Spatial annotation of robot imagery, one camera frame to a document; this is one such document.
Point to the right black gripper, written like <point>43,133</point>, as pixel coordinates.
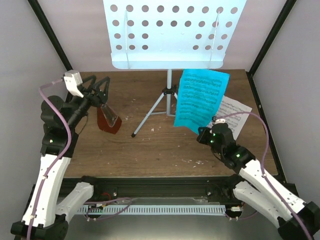
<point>201,139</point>

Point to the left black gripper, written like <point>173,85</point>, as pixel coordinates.
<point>101,98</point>

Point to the clear plastic metronome cover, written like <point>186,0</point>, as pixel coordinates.
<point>109,115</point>

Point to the red-brown metronome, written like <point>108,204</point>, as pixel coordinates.
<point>103,126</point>

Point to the blue sheet music page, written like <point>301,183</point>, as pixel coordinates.
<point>199,97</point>

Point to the light blue music stand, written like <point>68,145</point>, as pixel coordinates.
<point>170,34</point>

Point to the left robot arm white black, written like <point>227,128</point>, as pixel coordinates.
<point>65,102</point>

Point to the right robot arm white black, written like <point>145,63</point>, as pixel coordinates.
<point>294,218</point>

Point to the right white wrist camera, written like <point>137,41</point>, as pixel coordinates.
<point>216,120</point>

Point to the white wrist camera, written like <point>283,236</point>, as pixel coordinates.
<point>216,120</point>
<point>72,80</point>

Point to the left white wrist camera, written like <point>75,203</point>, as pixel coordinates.
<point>72,80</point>

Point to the black aluminium frame rail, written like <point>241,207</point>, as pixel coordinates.
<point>216,189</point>

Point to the black frame corner post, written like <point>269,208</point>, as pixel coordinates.
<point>44,22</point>

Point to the light blue slotted cable duct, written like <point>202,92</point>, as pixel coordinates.
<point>201,210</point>

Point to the black right corner post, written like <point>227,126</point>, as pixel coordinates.
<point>280,20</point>

